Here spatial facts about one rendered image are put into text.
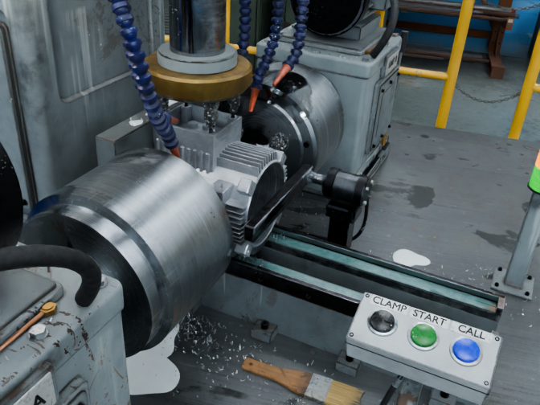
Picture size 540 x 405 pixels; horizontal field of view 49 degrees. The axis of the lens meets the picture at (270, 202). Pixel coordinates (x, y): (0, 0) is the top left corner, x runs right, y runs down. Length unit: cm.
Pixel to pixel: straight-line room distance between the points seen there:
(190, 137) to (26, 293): 47
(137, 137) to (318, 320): 43
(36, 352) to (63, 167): 55
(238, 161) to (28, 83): 35
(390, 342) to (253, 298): 39
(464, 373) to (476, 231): 79
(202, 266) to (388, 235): 67
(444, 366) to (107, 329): 38
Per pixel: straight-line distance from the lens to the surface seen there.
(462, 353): 73
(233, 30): 439
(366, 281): 107
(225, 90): 93
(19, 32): 97
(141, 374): 102
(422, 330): 73
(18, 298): 61
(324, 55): 137
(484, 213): 157
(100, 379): 67
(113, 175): 81
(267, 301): 105
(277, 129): 115
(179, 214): 79
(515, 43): 620
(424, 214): 150
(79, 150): 109
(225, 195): 95
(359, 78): 136
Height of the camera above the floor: 155
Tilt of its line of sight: 31 degrees down
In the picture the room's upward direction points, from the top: 4 degrees clockwise
